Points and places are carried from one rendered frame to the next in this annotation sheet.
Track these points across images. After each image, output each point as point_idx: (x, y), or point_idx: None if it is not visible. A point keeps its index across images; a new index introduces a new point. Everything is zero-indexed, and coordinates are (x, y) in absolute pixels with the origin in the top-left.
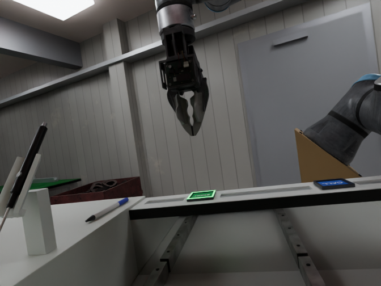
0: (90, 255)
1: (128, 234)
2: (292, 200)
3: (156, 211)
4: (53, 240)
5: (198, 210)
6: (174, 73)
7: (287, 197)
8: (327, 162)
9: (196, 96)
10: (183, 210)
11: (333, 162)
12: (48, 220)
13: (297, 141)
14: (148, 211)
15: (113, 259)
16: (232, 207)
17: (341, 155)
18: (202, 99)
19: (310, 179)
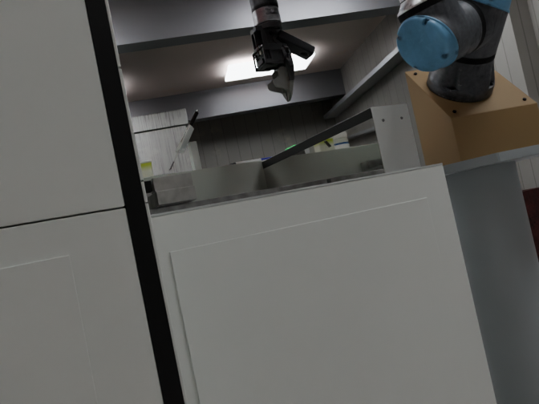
0: (220, 177)
1: (260, 177)
2: (316, 138)
3: (270, 160)
4: (200, 166)
5: (284, 155)
6: (258, 60)
7: (314, 136)
8: (426, 102)
9: (279, 71)
10: (279, 156)
11: (429, 101)
12: (196, 155)
13: (408, 84)
14: (268, 161)
15: (241, 186)
16: (295, 150)
17: (443, 91)
18: (287, 70)
19: (421, 125)
